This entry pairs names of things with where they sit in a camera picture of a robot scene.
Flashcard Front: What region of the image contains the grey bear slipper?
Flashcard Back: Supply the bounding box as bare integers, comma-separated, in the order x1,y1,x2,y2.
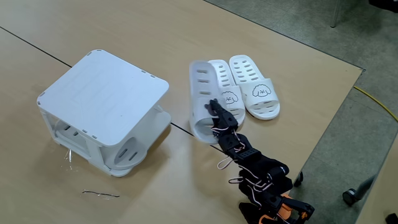
55,120,149,171
188,60,229,145

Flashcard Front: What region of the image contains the white dog slipper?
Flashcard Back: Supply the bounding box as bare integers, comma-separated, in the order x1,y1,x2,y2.
208,59,246,129
229,54,280,121

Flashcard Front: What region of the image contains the black table caster wheel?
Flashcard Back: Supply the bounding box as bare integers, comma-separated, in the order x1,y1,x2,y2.
293,171,304,188

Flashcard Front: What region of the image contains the metal chair leg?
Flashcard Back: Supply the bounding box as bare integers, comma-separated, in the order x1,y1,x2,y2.
330,0,343,29

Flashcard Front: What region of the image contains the black chair caster with leg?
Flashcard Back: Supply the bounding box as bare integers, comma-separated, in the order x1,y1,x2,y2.
342,175,376,207

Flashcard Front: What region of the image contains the black chair seat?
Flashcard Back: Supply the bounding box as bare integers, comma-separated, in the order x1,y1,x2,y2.
369,0,398,14

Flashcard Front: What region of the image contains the yellow cable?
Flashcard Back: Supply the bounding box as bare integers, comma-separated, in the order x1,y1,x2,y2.
353,86,398,123

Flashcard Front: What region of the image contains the white two-shelf shoe rack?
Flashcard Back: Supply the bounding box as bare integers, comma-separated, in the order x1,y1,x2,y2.
36,49,172,177

